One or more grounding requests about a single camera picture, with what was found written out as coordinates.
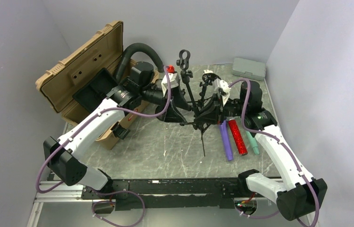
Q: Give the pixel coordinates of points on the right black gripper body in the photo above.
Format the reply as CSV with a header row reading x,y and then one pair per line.
x,y
234,108

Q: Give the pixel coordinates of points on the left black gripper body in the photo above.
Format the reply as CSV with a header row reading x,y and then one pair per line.
x,y
154,96

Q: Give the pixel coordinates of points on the purple microphone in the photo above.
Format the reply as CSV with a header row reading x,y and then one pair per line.
x,y
225,140

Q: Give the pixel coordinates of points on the mint green microphone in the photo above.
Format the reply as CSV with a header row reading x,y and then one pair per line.
x,y
253,143

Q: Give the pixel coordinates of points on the red glitter microphone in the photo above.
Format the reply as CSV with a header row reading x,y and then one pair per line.
x,y
237,137

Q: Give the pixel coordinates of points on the black tripod stand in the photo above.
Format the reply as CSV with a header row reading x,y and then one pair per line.
x,y
186,75

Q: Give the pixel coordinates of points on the black tripod stand shock mount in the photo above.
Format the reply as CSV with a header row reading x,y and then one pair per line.
x,y
207,79

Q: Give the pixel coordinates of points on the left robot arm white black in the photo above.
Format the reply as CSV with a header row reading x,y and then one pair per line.
x,y
135,95

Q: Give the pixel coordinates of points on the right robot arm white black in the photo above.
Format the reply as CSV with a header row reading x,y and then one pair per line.
x,y
300,193

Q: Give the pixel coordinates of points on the grey plastic case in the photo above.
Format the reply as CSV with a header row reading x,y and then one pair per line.
x,y
249,69

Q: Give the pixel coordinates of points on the black tray in case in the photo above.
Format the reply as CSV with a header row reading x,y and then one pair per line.
x,y
92,93

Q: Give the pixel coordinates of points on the tan plastic tool case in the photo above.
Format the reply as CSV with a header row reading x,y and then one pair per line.
x,y
103,50

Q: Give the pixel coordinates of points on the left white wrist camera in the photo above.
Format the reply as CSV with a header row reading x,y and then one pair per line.
x,y
173,78

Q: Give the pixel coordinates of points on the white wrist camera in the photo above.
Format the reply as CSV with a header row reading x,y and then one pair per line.
x,y
173,78
222,88

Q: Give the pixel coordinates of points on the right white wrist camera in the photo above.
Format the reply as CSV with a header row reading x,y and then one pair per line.
x,y
222,88

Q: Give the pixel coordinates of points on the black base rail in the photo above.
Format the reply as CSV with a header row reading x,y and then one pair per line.
x,y
223,193

